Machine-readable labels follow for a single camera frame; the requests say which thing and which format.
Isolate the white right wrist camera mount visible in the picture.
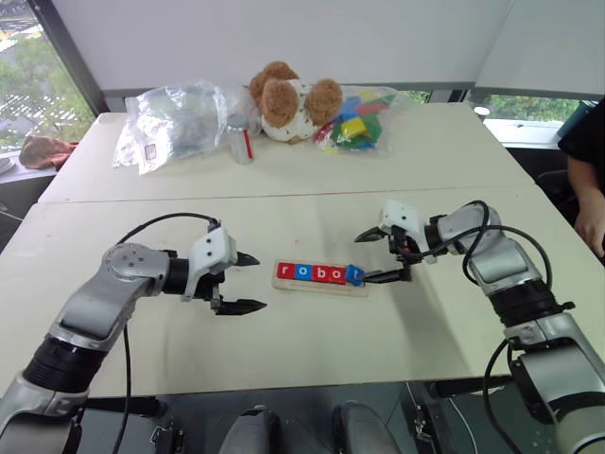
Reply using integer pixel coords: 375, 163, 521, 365
379, 199, 430, 253

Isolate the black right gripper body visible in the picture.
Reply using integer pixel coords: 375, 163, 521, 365
389, 225, 423, 284

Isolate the clear plastic bag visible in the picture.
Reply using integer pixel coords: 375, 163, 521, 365
112, 79, 229, 177

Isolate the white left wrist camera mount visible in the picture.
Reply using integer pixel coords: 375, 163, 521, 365
181, 228, 238, 303

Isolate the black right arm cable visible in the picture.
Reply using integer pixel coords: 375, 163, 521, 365
422, 200, 577, 454

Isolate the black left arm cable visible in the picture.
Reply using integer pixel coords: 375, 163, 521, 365
112, 213, 224, 454

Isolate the brown white plush dog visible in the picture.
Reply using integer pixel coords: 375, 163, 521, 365
248, 61, 344, 145

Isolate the person's bare hand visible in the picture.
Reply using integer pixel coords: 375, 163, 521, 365
574, 206, 605, 259

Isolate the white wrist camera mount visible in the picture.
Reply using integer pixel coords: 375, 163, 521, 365
379, 199, 430, 253
181, 228, 238, 303

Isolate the black table frame bar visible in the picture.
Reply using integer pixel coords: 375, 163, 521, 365
423, 375, 517, 399
86, 395, 167, 418

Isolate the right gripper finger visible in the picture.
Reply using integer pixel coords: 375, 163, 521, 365
360, 266, 409, 287
354, 225, 391, 245

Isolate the clear plastic bottle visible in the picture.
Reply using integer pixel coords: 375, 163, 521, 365
226, 113, 257, 166

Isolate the dark chair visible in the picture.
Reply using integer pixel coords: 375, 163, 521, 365
535, 168, 579, 210

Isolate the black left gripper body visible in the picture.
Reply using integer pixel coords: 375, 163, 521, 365
192, 256, 241, 317

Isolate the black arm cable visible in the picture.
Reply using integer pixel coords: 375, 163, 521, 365
112, 213, 224, 454
422, 200, 577, 454

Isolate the plastic bag of coloured blocks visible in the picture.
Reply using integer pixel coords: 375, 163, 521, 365
311, 85, 410, 160

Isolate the wooden block tray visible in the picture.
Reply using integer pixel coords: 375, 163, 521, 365
270, 261, 371, 299

